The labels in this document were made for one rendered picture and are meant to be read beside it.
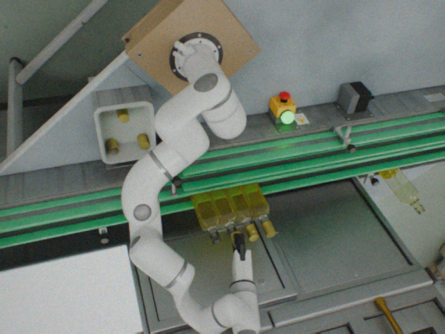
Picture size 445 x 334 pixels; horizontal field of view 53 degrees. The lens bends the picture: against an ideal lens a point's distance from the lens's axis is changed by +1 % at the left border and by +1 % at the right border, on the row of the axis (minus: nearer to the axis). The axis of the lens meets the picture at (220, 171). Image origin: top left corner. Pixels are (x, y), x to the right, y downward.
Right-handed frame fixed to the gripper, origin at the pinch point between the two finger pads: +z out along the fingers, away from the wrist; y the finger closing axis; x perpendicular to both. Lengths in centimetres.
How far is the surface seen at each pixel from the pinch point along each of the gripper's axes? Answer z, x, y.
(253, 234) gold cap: 3.1, -4.9, 0.4
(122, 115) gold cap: 28, 36, 26
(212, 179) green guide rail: 22.3, 7.6, 4.9
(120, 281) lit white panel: -4.5, 36.2, -14.2
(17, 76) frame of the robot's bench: 80, 85, 3
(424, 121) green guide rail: 45, -71, 13
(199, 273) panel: -1.8, 11.5, -14.2
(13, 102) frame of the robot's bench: 64, 83, 3
